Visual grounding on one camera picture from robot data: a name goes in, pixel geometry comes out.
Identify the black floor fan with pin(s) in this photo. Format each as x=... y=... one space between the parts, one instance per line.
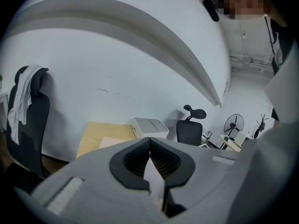
x=234 y=125

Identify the black mesh chair with headrest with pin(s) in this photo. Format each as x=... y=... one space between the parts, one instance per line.
x=189 y=132

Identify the black coat rack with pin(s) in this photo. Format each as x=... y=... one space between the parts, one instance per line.
x=261 y=125

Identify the round wooden table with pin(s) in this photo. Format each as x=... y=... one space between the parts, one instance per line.
x=230 y=146

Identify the black padded office chair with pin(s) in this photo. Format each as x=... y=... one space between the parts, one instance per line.
x=35 y=125

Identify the white shelf unit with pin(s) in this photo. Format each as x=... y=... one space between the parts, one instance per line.
x=2 y=106

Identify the person's black clothing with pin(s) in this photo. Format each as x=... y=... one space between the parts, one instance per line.
x=286 y=38

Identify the small green plant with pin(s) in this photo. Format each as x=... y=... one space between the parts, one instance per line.
x=1 y=78

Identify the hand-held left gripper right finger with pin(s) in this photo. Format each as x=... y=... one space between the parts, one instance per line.
x=205 y=169

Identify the white ceiling pipes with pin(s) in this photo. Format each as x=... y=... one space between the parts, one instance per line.
x=254 y=63

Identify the small green item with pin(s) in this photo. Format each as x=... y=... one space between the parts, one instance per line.
x=226 y=138

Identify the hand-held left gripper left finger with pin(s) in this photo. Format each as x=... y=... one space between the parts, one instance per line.
x=93 y=171

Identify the white cloth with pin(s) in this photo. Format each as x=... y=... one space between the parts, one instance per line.
x=22 y=97

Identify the white box with gray lid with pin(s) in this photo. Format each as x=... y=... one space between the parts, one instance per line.
x=149 y=128

